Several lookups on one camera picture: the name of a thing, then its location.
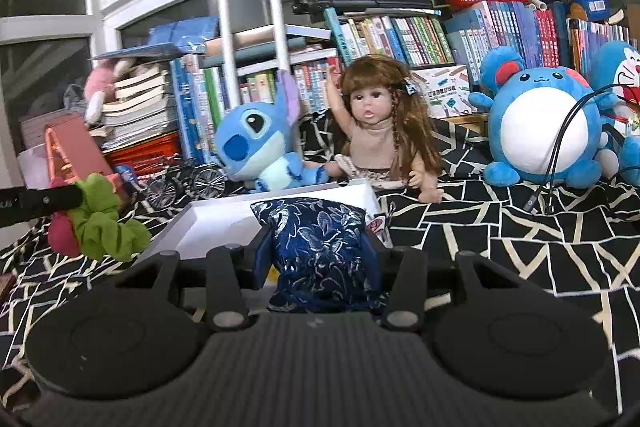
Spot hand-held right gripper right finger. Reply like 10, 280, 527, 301
361, 231, 506, 332

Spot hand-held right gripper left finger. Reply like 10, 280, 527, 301
116, 227, 275, 332

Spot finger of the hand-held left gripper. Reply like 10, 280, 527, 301
0, 184, 85, 225

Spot blue brocade pouch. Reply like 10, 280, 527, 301
250, 198, 388, 313

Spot white cardboard box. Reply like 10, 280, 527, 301
134, 179, 396, 268

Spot green and pink plush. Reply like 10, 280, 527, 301
67, 173, 152, 263

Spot pink toy house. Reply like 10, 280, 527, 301
42, 114, 123, 202

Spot blue round badge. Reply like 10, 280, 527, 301
114, 164, 138, 190

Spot blue alien plush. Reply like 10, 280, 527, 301
210, 69, 331, 194

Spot red plastic crate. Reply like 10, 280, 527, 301
102, 131, 183, 180

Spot brown-haired baby doll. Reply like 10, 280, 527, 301
325, 56, 446, 204

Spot miniature metal bicycle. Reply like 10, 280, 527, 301
116, 153, 228, 210

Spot black and white printed blanket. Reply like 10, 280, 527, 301
0, 107, 640, 408

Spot pink rabbit plush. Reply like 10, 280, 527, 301
82, 59, 133, 125

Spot stack of lying books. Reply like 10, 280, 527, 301
90, 64, 176, 152

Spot row of tall picture books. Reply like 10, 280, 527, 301
170, 47, 346, 165

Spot white puzzle box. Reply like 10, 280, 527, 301
410, 66, 476, 120

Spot round blue mouse plush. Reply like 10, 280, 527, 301
468, 46, 621, 188

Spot blue folder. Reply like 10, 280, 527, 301
145, 17, 221, 52

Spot white pipe rack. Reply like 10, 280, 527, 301
216, 0, 341, 118

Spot long row of colourful books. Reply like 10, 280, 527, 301
324, 0, 640, 80

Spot blue robot cat plush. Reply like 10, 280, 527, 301
590, 41, 640, 186

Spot black cable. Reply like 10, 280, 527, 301
541, 89, 640, 214
522, 83, 632, 214

